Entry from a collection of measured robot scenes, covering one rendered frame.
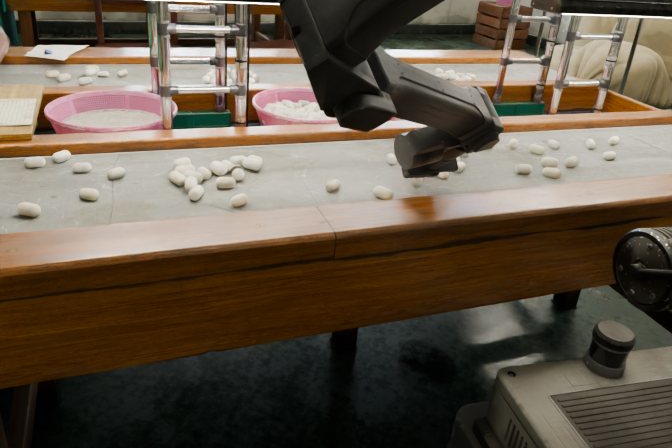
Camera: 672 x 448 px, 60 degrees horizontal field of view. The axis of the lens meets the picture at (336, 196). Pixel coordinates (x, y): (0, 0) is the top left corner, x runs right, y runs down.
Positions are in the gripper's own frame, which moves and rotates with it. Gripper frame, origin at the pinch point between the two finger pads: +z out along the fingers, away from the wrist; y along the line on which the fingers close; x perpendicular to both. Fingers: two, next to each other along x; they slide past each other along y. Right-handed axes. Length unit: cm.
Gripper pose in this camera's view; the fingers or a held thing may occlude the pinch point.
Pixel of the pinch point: (407, 168)
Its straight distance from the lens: 111.6
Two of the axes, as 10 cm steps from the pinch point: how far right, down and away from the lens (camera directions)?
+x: 1.5, 9.7, -2.0
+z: -3.3, 2.4, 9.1
